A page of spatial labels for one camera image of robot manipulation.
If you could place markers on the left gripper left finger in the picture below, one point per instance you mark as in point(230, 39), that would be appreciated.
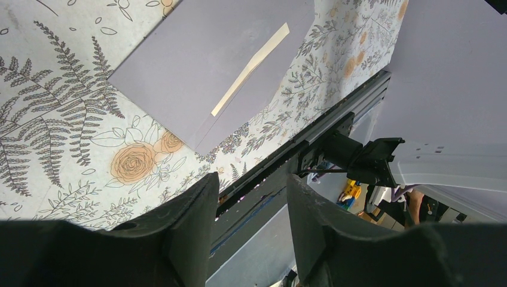
point(167, 246)

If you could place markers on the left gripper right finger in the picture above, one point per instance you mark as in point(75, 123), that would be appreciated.
point(334, 247)

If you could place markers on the grey lavender envelope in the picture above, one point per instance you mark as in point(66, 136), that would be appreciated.
point(187, 63)

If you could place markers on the beige lined letter paper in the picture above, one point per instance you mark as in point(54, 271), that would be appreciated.
point(254, 62)

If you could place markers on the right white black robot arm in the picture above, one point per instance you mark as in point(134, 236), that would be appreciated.
point(470, 177)

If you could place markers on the floral patterned table mat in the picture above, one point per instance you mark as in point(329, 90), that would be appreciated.
point(74, 147)

